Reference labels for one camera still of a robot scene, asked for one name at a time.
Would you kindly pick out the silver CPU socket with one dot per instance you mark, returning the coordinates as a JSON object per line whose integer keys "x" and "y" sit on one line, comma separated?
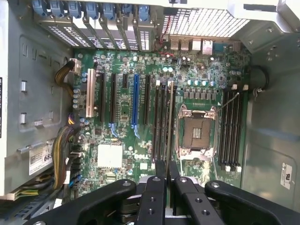
{"x": 197, "y": 134}

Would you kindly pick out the blue plastic card clip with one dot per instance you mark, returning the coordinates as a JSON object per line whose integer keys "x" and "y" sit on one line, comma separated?
{"x": 93, "y": 9}
{"x": 57, "y": 8}
{"x": 39, "y": 7}
{"x": 126, "y": 11}
{"x": 143, "y": 12}
{"x": 75, "y": 9}
{"x": 109, "y": 11}

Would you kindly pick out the white barcode label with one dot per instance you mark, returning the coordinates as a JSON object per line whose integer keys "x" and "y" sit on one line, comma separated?
{"x": 39, "y": 159}

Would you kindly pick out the green Dell motherboard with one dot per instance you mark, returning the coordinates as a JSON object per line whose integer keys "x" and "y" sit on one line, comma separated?
{"x": 145, "y": 140}

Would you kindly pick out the silver USB port block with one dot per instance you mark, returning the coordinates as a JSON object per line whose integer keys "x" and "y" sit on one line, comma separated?
{"x": 196, "y": 45}
{"x": 174, "y": 44}
{"x": 185, "y": 44}

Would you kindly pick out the grey metal PC case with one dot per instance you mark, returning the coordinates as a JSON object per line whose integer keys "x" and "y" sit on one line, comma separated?
{"x": 35, "y": 93}

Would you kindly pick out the long black expansion slot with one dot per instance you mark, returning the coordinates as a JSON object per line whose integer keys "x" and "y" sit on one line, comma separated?
{"x": 102, "y": 98}
{"x": 147, "y": 100}
{"x": 113, "y": 98}

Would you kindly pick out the black RAM slot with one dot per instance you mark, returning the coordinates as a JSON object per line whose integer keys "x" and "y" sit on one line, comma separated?
{"x": 223, "y": 131}
{"x": 155, "y": 122}
{"x": 232, "y": 131}
{"x": 166, "y": 112}
{"x": 161, "y": 122}
{"x": 237, "y": 131}
{"x": 227, "y": 131}

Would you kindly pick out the silver ethernet port block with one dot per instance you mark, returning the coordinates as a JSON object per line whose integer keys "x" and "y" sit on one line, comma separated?
{"x": 207, "y": 47}

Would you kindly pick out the white certification sticker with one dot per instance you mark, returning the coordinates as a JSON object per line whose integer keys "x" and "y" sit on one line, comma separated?
{"x": 286, "y": 175}

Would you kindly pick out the white PCI expansion slot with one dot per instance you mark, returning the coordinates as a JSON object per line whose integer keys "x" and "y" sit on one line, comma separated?
{"x": 91, "y": 93}

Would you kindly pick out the blue serial port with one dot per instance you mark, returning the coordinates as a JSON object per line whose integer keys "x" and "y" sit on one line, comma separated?
{"x": 222, "y": 47}

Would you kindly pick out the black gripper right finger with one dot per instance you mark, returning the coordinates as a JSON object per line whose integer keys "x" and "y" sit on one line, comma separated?
{"x": 187, "y": 204}

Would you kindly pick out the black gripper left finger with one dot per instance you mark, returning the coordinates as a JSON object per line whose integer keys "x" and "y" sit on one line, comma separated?
{"x": 150, "y": 201}

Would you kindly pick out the short black expansion slot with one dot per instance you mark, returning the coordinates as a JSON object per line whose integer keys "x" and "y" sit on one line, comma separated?
{"x": 125, "y": 81}

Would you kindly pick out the grey power supply box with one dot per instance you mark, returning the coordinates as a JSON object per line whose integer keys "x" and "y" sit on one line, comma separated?
{"x": 16, "y": 168}

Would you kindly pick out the white chipset heat sink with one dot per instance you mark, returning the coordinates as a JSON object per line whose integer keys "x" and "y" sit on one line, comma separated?
{"x": 109, "y": 155}

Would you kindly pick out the blue expansion slot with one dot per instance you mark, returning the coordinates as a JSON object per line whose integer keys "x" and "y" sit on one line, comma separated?
{"x": 135, "y": 100}

